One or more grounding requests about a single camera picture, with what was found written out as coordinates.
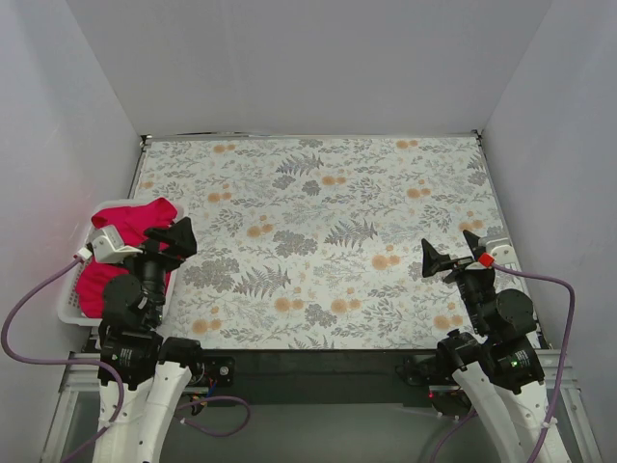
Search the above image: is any red t shirt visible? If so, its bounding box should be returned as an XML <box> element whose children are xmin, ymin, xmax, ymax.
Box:
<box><xmin>75</xmin><ymin>198</ymin><xmax>178</xmax><ymax>318</ymax></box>

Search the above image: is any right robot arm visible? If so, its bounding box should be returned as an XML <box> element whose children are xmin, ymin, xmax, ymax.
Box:
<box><xmin>421</xmin><ymin>231</ymin><xmax>571</xmax><ymax>462</ymax></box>

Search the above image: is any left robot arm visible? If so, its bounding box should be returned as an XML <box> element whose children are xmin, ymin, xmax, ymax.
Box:
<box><xmin>91</xmin><ymin>217</ymin><xmax>205</xmax><ymax>462</ymax></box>

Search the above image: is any white plastic laundry basket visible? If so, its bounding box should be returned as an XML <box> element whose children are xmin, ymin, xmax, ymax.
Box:
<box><xmin>57</xmin><ymin>199</ymin><xmax>186</xmax><ymax>327</ymax></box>

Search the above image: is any floral patterned table mat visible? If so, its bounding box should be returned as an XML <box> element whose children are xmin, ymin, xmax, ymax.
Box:
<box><xmin>131</xmin><ymin>137</ymin><xmax>506</xmax><ymax>349</ymax></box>

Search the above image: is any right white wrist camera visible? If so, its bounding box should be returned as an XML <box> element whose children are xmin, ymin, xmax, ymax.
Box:
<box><xmin>479</xmin><ymin>236</ymin><xmax>517</xmax><ymax>266</ymax></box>

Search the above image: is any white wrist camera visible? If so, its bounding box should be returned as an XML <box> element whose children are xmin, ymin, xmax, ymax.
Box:
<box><xmin>73</xmin><ymin>225</ymin><xmax>144</xmax><ymax>264</ymax></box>
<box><xmin>479</xmin><ymin>236</ymin><xmax>517</xmax><ymax>266</ymax></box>

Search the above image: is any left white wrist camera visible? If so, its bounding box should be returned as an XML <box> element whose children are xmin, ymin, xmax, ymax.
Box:
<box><xmin>73</xmin><ymin>225</ymin><xmax>144</xmax><ymax>264</ymax></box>

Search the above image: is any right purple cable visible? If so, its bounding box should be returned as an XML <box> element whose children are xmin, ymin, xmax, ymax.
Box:
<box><xmin>418</xmin><ymin>263</ymin><xmax>577</xmax><ymax>463</ymax></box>

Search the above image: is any aluminium frame rail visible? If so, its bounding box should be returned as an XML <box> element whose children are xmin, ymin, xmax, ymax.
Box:
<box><xmin>61</xmin><ymin>360</ymin><xmax>602</xmax><ymax>462</ymax></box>

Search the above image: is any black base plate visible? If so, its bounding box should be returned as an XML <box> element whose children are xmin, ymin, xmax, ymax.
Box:
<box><xmin>188</xmin><ymin>349</ymin><xmax>469</xmax><ymax>414</ymax></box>

